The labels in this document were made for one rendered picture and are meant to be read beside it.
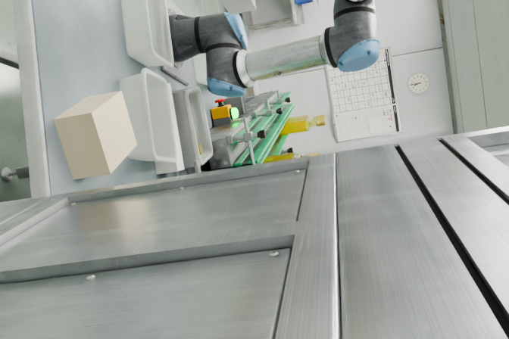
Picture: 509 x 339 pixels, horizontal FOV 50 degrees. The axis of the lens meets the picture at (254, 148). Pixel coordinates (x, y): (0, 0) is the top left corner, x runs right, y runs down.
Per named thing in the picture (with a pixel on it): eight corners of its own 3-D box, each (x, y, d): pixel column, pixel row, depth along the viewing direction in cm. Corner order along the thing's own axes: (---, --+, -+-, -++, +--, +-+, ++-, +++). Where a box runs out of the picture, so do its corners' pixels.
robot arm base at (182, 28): (164, 7, 170) (195, 3, 168) (180, 23, 185) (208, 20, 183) (167, 54, 168) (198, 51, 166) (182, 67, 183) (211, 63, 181)
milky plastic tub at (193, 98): (173, 171, 159) (201, 166, 158) (157, 94, 155) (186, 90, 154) (188, 158, 176) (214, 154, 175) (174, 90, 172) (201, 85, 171)
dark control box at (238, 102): (226, 116, 243) (244, 113, 242) (222, 99, 242) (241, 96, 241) (229, 114, 251) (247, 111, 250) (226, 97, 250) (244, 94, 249)
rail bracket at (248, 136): (232, 173, 176) (270, 167, 174) (223, 122, 174) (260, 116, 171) (234, 171, 179) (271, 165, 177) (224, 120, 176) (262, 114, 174)
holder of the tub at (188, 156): (175, 188, 160) (201, 185, 159) (155, 96, 156) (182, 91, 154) (190, 175, 177) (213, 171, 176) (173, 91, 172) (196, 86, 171)
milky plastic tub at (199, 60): (185, 39, 201) (207, 35, 200) (201, 48, 223) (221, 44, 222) (192, 86, 201) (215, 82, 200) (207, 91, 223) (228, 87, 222)
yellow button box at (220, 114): (212, 126, 217) (230, 123, 215) (209, 107, 215) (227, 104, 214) (216, 123, 223) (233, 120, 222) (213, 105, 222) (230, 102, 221)
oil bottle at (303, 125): (272, 136, 286) (326, 128, 281) (270, 125, 285) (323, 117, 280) (273, 135, 291) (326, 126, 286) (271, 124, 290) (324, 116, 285)
